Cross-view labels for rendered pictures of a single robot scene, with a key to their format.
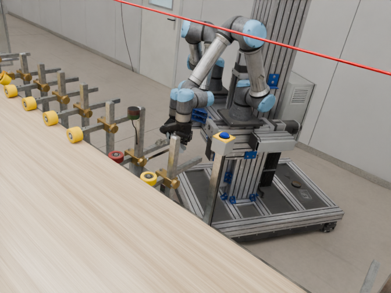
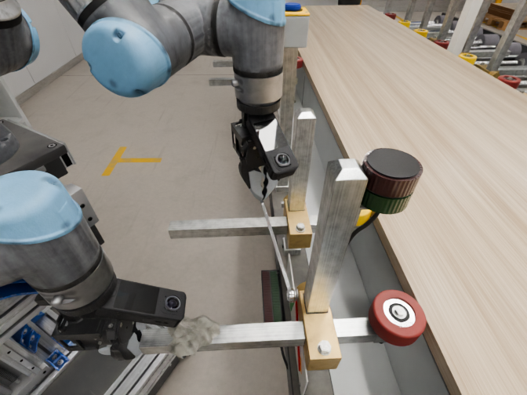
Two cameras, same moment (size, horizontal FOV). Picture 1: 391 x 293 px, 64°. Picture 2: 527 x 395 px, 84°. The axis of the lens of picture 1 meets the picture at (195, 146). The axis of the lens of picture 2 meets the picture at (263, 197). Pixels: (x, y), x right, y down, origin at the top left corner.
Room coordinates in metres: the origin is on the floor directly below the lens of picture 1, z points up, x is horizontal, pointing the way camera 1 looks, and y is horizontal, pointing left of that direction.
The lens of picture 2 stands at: (1.68, 0.44, 1.35)
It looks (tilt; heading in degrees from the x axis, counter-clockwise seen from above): 42 degrees down; 232
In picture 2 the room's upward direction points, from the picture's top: straight up
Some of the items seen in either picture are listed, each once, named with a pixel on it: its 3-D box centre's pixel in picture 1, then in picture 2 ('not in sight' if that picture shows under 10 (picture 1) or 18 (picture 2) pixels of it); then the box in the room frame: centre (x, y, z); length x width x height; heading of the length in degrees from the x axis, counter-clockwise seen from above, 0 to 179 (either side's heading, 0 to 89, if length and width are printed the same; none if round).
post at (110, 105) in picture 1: (110, 138); not in sight; (1.60, 0.51, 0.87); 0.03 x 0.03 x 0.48; 55
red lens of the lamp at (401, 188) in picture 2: (133, 110); (390, 172); (1.41, 0.33, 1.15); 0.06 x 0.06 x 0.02
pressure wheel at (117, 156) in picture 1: (116, 163); (389, 326); (1.38, 0.41, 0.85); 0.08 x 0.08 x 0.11
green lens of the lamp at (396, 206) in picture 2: (133, 115); (383, 189); (1.41, 0.33, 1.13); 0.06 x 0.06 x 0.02
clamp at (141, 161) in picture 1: (135, 157); (317, 322); (1.46, 0.32, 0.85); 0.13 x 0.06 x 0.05; 55
